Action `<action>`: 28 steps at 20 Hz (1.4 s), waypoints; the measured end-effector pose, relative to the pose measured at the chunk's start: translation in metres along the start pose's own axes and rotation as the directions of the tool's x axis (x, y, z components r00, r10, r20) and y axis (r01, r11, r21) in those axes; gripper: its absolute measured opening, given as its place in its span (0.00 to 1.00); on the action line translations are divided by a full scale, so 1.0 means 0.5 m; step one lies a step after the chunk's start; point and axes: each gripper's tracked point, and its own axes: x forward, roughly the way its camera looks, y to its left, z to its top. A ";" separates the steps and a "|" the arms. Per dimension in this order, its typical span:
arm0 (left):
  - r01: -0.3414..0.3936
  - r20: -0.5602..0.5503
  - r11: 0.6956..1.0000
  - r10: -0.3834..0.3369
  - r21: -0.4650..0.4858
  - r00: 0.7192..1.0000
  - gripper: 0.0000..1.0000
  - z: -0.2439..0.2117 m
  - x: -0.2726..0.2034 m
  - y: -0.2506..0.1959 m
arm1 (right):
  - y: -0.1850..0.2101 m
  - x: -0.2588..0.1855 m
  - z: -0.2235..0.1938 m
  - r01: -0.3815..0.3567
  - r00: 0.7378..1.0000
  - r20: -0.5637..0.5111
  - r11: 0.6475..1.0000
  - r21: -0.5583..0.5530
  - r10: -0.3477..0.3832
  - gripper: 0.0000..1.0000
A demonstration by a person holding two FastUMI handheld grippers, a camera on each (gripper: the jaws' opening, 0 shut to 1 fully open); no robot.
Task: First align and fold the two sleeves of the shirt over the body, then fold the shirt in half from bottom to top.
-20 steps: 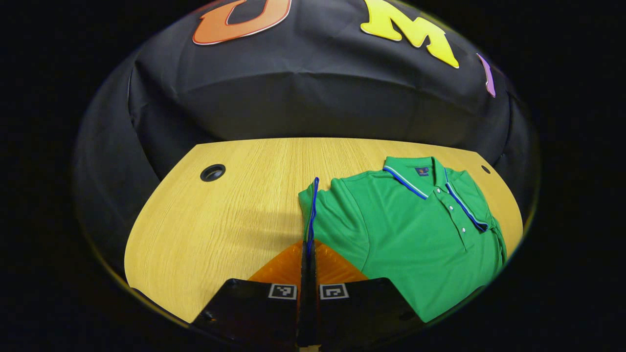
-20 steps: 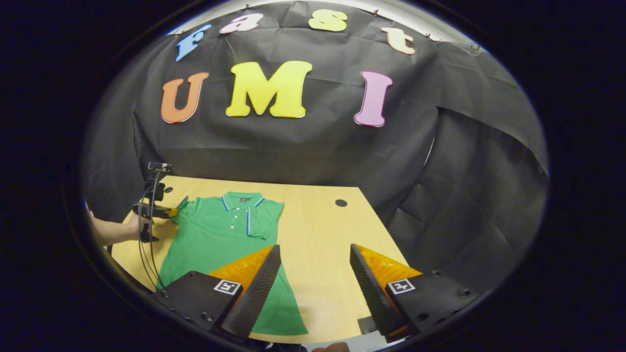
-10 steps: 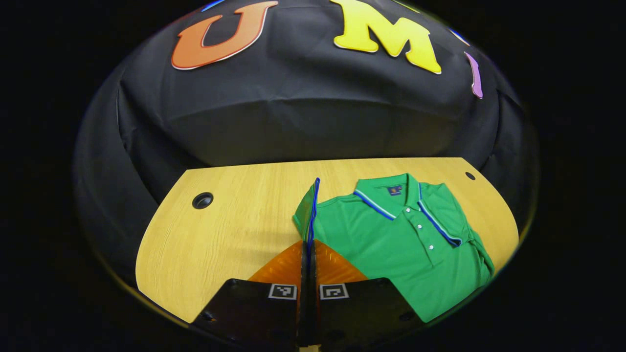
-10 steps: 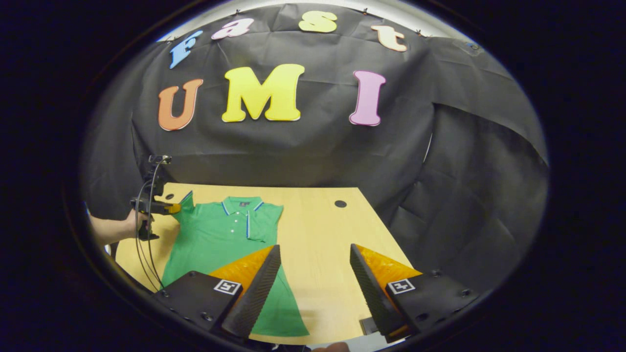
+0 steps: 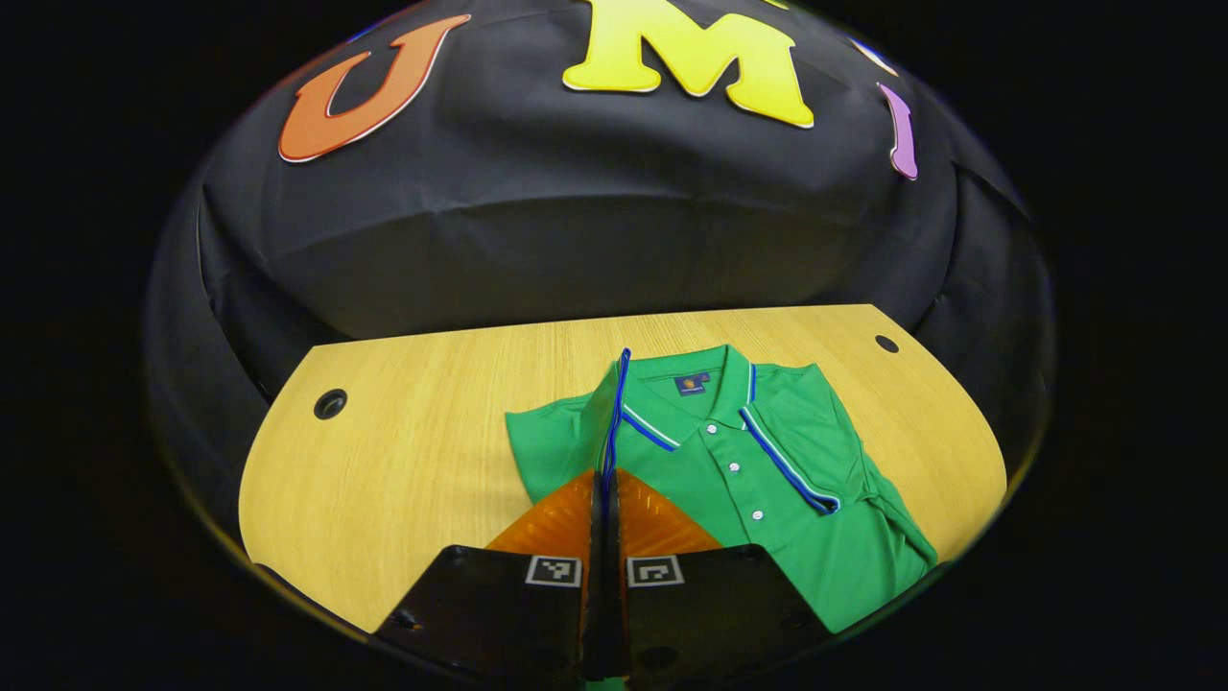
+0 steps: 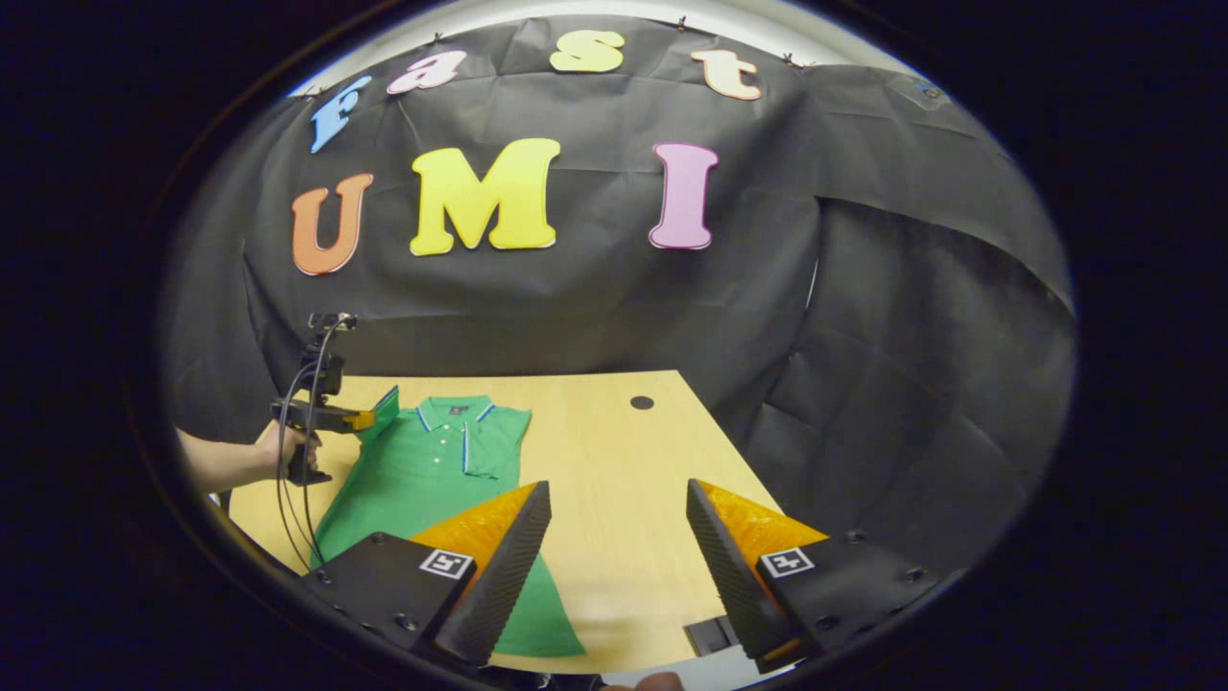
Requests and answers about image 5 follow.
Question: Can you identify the black backdrop cloth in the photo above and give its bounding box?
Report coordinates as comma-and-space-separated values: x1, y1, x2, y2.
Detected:
144, 0, 1056, 538

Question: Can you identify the green T-shirt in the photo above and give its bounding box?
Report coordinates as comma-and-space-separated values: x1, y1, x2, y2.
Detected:
505, 344, 939, 690

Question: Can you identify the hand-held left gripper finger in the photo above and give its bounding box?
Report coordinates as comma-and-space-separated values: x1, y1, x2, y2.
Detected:
606, 468, 836, 687
372, 468, 607, 684

